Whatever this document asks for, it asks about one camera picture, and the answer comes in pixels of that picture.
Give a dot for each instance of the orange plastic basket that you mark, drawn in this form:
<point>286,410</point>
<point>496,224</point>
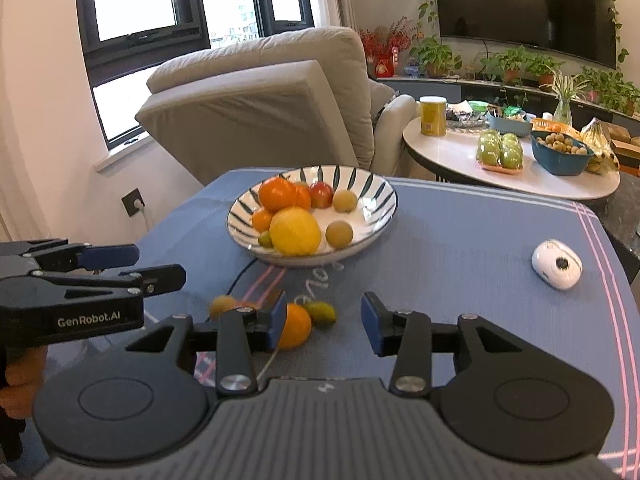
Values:
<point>547,126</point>

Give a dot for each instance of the narrow black frame window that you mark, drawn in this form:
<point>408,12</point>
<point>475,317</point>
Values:
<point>285,15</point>

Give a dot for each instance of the large black frame window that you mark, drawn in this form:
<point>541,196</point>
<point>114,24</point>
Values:
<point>145,45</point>

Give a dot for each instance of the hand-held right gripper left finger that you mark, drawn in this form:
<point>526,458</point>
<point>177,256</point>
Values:
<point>278,327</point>

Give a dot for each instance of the blue tablecloth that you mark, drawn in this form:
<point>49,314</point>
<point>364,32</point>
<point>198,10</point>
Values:
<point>450,240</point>

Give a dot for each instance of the large orange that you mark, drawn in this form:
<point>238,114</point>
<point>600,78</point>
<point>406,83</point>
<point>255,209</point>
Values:
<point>276,194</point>

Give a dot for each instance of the red flower decoration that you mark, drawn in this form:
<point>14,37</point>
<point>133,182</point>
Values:
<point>385,47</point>

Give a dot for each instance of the black wall television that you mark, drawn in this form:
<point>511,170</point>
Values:
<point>525,5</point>

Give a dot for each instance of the red apple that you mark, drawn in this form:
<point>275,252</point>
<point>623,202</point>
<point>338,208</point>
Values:
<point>321,196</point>

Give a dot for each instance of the yellow canister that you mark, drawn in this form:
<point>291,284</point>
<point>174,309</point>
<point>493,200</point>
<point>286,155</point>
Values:
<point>432,117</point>

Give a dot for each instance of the brown round fruit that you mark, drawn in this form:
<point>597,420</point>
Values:
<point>339,234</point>
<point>345,201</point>

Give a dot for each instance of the person's left hand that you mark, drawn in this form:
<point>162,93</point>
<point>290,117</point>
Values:
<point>22,385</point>

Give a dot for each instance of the beige recliner sofa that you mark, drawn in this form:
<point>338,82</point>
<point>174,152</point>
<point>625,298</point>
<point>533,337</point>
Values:
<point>260,105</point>

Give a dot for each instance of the round white table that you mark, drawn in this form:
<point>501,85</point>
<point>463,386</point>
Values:
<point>450,160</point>

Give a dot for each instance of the blue basket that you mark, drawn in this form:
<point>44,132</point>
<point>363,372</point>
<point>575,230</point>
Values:
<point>507,125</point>

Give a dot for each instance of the glass vase with plant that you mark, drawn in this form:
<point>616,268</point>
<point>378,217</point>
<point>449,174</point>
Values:
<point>564,105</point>

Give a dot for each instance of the blue basin of longans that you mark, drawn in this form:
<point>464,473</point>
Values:
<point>560,157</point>

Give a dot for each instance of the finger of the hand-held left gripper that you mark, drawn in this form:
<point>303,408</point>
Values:
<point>160,277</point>
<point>110,256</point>

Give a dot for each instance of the cardboard box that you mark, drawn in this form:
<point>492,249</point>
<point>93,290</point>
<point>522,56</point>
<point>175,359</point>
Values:
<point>627,142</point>

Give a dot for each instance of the small orange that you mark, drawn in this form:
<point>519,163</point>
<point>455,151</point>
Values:
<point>222,305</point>
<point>261,220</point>

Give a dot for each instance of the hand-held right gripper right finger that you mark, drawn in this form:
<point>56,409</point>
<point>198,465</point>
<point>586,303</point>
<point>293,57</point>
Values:
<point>371,327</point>

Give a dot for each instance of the green yellow small fruit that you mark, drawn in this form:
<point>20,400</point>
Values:
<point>322,313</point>

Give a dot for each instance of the potted green plant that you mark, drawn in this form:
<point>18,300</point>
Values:
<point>507,62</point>
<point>612,87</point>
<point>545,67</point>
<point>435,55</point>

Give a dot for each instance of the dark television console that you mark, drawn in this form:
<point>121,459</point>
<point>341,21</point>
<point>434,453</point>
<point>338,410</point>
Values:
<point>435,87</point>

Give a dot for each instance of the white blue striped bowl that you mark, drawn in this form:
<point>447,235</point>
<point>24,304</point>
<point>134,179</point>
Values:
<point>370,200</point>

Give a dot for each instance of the pack of green apples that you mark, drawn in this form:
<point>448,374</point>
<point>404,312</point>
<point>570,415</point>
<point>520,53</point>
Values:
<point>500,152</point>

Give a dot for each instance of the white oval device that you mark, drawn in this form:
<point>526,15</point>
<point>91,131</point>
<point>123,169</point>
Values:
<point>556,265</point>

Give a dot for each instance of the black wall socket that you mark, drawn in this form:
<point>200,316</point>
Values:
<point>133,202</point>

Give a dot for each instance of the yellow lemon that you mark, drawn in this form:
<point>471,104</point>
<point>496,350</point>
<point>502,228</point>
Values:
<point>295,231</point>

